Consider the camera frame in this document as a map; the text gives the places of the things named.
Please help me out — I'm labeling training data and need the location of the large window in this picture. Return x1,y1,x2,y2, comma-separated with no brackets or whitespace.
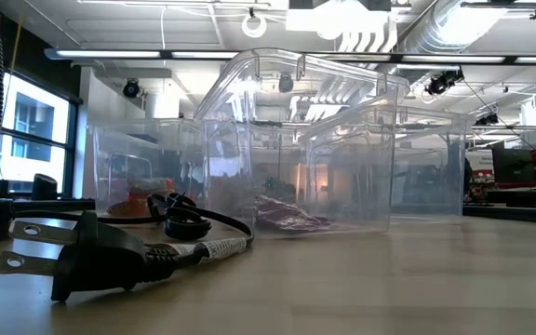
0,72,73,196

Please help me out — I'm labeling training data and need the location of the silver ribbed ventilation duct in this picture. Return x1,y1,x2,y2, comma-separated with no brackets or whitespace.
379,0,511,98

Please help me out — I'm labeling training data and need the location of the clear plastic bin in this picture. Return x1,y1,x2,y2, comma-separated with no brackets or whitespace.
304,104,476,219
86,118,213,220
195,47,411,239

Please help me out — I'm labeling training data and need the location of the purple candy packet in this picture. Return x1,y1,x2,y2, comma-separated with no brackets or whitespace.
254,194,306,224
261,211,335,235

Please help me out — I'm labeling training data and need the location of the white ceiling light fixture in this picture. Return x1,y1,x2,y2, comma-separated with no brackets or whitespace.
285,0,394,41

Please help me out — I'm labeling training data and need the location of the black dome camera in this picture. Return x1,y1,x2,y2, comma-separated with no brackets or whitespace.
122,77,141,100
276,73,295,94

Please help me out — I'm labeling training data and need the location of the black track spotlight cluster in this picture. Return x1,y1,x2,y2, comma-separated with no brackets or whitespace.
423,68,465,97

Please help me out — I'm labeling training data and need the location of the small black rounded object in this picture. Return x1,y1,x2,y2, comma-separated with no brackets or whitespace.
32,173,59,202

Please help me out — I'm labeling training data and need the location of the black power cable with plug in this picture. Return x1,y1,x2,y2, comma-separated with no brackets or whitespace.
0,192,256,302

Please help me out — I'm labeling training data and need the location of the black monitor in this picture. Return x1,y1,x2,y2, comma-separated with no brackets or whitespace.
492,147,535,186

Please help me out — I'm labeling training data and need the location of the white hanging ring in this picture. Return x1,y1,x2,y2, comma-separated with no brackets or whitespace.
241,12,268,39

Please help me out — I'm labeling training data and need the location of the long ceiling light strip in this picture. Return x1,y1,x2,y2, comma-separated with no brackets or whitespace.
43,47,536,65

